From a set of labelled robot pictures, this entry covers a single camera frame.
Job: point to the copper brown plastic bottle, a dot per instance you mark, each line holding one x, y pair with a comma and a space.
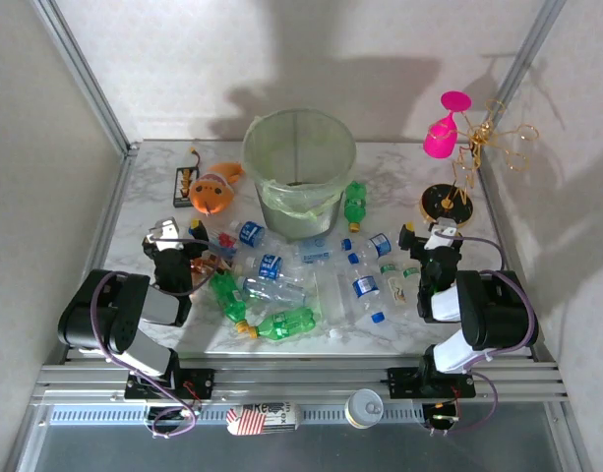
205, 268

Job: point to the red label clear bottle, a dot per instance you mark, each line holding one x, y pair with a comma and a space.
225, 242

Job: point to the small clear bottle green cap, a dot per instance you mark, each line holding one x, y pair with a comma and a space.
410, 273

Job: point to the white label bottle green cap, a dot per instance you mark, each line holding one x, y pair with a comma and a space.
394, 290

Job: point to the blue label bottle white cap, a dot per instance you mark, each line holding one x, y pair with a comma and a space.
252, 233
269, 266

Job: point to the green plastic bottle yellow cap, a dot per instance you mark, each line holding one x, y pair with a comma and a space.
227, 295
286, 323
355, 204

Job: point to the crushed clear plastic bottle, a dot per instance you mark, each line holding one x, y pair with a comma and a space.
276, 291

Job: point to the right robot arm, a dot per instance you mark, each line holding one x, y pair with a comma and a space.
493, 314

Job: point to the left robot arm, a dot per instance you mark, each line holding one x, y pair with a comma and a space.
134, 344

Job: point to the pale green bin liner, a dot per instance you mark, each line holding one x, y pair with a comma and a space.
286, 201

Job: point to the translucent green trash bin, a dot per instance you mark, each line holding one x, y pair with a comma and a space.
301, 147

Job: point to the orange plush toy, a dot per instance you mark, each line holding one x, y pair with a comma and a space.
215, 192

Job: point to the black charger board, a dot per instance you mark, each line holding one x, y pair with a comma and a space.
184, 187

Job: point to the pink plastic wine glass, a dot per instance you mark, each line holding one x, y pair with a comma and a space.
443, 135

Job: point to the silver tin can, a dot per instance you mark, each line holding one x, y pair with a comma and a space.
364, 408

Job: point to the crushed red striped can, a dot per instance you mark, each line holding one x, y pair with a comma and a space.
264, 418

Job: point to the perforated metal strip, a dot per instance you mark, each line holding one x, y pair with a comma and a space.
320, 414

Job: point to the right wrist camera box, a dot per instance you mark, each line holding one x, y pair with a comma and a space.
441, 233

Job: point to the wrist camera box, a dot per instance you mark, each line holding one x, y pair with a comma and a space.
163, 231
441, 233

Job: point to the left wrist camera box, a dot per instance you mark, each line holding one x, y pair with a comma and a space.
163, 231

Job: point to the aluminium side rail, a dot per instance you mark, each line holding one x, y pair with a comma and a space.
111, 216
490, 196

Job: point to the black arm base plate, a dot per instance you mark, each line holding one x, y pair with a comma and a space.
404, 381
202, 381

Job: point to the aluminium mounting rail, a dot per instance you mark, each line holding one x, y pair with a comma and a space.
301, 378

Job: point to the aluminium frame post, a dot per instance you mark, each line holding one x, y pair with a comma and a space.
79, 69
527, 54

